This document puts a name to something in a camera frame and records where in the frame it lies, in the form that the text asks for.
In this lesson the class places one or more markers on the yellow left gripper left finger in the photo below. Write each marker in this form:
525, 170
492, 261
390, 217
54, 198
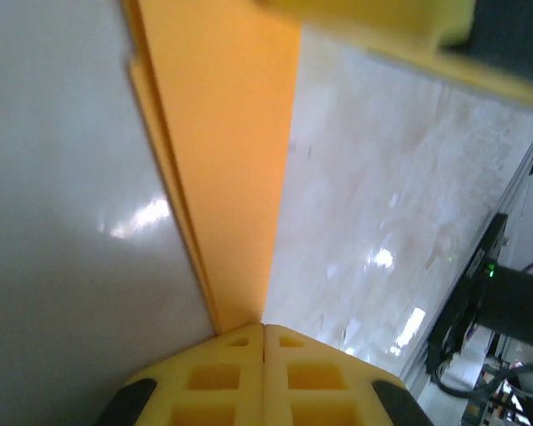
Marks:
213, 381

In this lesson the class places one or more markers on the orange cloth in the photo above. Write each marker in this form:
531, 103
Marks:
222, 133

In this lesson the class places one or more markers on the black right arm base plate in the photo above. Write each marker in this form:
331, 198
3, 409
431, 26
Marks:
464, 302

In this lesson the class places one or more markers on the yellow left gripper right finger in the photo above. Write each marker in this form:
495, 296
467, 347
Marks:
320, 381

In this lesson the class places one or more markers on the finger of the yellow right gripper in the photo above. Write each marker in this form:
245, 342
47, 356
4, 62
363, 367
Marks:
360, 18

